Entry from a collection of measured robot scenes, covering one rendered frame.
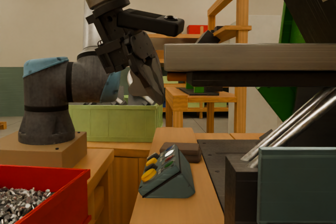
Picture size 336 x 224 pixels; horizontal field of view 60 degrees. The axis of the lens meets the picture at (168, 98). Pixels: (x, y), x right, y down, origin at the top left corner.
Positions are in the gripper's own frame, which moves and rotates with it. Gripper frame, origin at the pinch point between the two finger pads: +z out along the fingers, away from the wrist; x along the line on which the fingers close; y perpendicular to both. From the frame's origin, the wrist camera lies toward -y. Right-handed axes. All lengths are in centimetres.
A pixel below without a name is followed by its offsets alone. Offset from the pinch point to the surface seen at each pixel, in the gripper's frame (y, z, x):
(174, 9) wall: 247, -19, -672
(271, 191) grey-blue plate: -21.3, 4.1, 25.9
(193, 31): 203, 45, -623
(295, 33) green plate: -26.2, -4.4, 1.9
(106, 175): 38.3, 24.0, -13.8
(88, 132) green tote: 70, 20, -47
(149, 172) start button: 1.1, 8.6, 12.6
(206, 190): -5.5, 16.4, 8.5
